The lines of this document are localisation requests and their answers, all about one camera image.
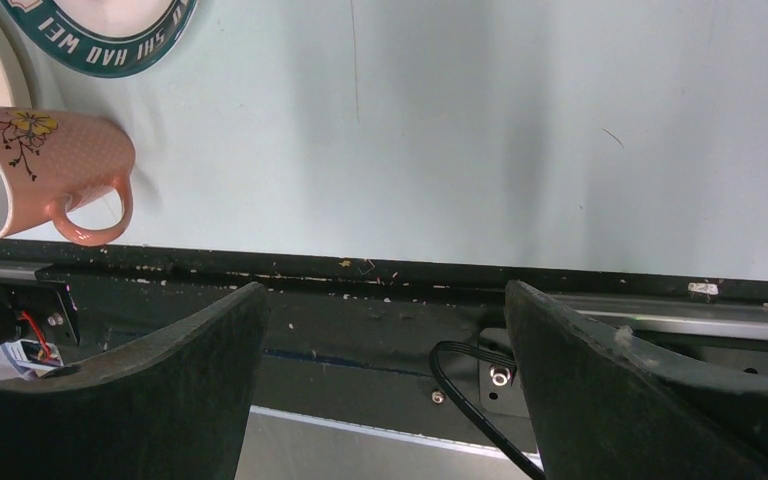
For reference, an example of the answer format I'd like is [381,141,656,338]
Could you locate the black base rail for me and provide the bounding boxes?
[0,240,768,453]

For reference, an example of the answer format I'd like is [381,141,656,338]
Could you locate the patterned rim white plate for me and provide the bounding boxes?
[0,0,197,79]

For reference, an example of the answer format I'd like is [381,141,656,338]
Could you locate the pink ceramic mug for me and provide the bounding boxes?
[0,107,136,247]

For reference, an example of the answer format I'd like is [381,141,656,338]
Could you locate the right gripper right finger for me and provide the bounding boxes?
[504,280,768,479]

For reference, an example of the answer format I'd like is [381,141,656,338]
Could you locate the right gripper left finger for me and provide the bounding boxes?
[0,282,269,479]

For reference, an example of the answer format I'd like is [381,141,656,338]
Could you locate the black cable at base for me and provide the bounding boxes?
[428,341,548,480]

